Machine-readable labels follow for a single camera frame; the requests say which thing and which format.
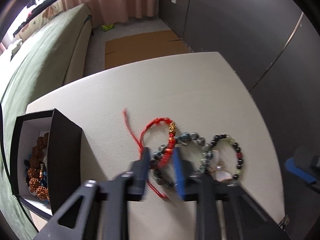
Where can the brown cardboard sheet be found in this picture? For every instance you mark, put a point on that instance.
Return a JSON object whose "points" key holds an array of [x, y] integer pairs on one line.
{"points": [[134, 48]]}

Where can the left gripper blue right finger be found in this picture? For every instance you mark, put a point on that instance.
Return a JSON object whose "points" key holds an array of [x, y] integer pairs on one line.
{"points": [[183, 170]]}

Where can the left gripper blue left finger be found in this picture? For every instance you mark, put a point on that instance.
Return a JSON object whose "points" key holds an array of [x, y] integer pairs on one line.
{"points": [[140, 171]]}

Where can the dark grey wardrobe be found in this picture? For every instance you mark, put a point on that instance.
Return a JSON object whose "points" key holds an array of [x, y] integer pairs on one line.
{"points": [[273, 45]]}

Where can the green blanket bed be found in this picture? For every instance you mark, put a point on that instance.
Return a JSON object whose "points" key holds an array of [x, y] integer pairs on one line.
{"points": [[52, 57]]}

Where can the green yellow floor item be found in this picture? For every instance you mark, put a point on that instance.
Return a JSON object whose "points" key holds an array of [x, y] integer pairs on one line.
{"points": [[106, 28]]}

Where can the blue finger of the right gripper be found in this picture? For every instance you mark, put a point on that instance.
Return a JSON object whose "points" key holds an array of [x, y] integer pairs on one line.
{"points": [[305, 176]]}

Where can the floral pillow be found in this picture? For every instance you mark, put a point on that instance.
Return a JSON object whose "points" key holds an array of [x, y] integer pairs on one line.
{"points": [[40, 20]]}

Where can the black jewelry box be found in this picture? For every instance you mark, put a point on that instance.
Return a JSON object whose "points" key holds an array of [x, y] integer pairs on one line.
{"points": [[61, 159]]}

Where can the white butterfly brooch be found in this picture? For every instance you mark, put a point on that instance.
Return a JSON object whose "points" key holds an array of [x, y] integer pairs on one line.
{"points": [[218, 169]]}

